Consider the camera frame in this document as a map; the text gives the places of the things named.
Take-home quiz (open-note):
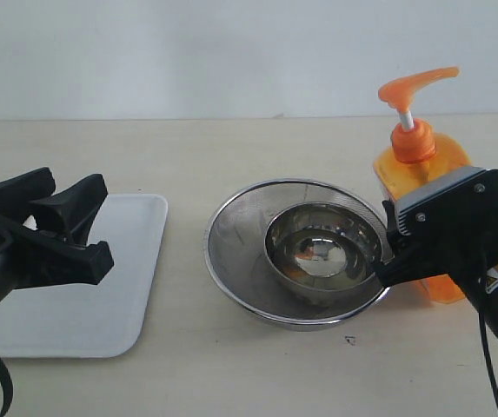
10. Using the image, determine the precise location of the large steel mesh strainer bowl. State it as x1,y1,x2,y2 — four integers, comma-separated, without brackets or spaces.
203,178,391,332

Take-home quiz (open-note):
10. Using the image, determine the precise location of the small stainless steel bowl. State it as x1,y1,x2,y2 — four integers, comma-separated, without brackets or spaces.
264,202,382,292

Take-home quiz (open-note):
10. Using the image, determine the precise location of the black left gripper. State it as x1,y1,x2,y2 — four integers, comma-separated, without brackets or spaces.
0,167,114,300

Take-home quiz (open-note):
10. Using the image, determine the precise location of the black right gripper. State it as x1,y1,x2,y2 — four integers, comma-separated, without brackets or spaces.
375,200,498,287

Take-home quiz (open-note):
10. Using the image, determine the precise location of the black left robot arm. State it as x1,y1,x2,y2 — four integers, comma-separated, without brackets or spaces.
0,167,114,301

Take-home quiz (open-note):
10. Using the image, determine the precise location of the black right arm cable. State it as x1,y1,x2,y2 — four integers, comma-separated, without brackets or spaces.
476,242,498,417

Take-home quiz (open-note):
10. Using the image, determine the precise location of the orange pump soap bottle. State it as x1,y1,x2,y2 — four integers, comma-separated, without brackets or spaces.
372,66,474,305

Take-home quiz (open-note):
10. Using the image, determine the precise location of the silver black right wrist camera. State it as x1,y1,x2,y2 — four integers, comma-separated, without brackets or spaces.
395,166,498,235

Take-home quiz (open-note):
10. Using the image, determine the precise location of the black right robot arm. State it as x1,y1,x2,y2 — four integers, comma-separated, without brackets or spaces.
375,198,498,340

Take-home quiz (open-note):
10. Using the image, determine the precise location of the white rectangular plastic tray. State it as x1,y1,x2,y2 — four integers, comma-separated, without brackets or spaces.
0,193,169,360

